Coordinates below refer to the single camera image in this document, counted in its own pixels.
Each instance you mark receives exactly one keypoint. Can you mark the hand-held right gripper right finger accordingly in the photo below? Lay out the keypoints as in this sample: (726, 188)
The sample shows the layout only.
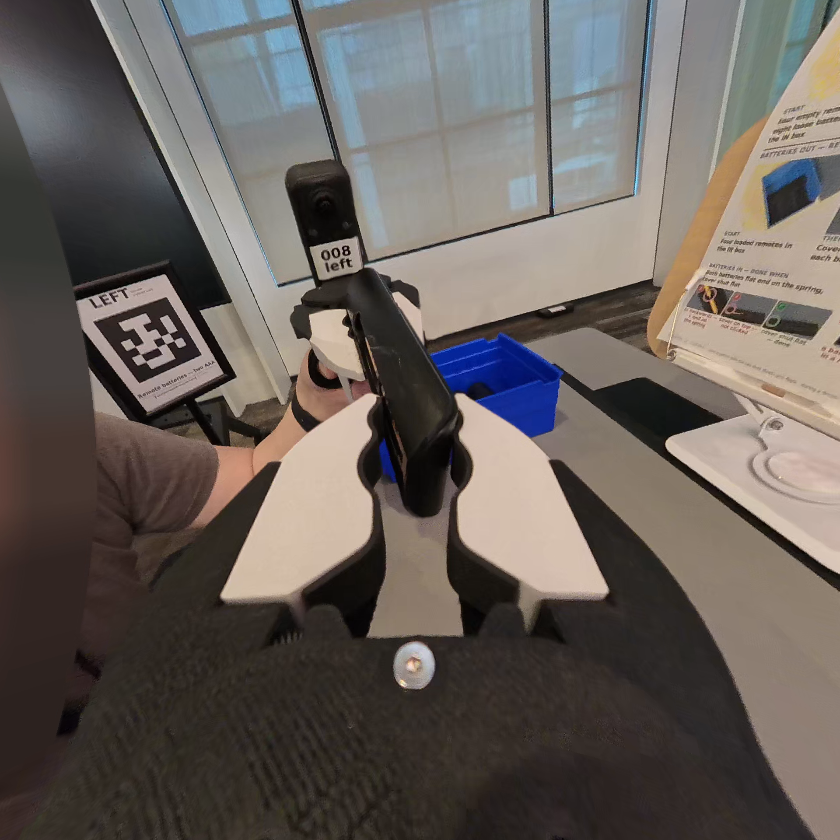
(525, 525)

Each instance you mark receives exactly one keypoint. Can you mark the instruction sheet on stand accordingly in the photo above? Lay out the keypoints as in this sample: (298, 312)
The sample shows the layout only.
(775, 263)

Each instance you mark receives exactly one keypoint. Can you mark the blue plastic bin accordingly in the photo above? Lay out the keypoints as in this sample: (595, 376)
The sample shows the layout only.
(505, 381)

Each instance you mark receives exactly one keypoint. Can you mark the black remote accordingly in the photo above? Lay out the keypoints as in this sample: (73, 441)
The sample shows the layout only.
(407, 394)

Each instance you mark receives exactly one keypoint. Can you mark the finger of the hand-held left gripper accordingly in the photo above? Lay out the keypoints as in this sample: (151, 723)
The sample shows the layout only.
(410, 322)
(328, 352)

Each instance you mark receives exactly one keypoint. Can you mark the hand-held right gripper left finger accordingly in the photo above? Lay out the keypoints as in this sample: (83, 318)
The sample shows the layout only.
(302, 525)

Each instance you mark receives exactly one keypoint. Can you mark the large glass window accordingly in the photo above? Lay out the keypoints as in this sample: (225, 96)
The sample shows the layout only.
(433, 118)

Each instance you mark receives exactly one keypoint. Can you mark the person's left hand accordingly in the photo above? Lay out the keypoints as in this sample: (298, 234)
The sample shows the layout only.
(322, 394)

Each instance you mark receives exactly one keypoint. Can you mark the black floor box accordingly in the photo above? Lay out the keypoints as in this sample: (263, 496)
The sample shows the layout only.
(554, 311)

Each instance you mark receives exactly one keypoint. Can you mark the black framed marker sign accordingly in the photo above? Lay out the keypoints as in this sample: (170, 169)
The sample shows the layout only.
(151, 341)

